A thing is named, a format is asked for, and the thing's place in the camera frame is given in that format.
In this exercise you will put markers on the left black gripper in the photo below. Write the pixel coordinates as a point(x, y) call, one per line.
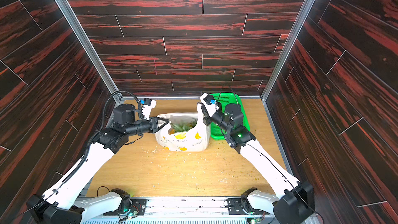
point(153, 124)

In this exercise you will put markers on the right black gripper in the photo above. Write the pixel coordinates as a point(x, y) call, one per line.
point(210, 117)

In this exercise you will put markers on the yellow pineapple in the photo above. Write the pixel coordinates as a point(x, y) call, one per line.
point(178, 126)

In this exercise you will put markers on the white plastic bag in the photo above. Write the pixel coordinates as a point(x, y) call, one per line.
point(195, 140)

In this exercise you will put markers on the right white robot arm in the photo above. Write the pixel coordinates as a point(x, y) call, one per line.
point(294, 201)

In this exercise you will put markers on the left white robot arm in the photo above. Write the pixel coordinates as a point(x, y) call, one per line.
point(59, 205)

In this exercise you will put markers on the green plastic basket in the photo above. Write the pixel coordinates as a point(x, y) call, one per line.
point(225, 99)

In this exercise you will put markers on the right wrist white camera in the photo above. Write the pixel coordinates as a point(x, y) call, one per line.
point(211, 108)

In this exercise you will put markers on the wrist white camera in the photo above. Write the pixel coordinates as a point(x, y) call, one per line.
point(147, 106)
point(211, 108)

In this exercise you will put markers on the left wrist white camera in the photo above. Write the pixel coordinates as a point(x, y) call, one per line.
point(147, 106)

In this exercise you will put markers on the metal front rail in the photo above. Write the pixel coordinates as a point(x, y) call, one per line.
point(188, 210)

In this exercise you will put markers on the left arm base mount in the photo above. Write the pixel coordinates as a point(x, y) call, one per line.
point(128, 209)

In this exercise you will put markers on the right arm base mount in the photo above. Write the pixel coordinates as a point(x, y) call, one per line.
point(241, 206)

